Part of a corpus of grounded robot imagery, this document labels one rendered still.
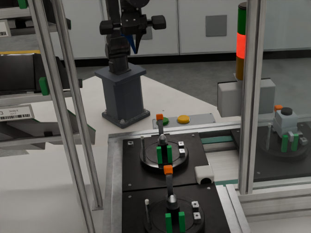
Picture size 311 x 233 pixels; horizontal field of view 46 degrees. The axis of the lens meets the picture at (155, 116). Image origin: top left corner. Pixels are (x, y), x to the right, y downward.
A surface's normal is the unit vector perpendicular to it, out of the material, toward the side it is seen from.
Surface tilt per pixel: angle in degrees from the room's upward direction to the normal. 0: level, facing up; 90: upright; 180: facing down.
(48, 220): 0
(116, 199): 0
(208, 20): 90
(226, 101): 90
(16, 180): 0
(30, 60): 65
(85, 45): 90
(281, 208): 90
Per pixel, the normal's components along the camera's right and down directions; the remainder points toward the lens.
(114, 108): -0.76, 0.38
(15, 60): -0.12, 0.10
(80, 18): -0.07, 0.51
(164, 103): -0.07, -0.86
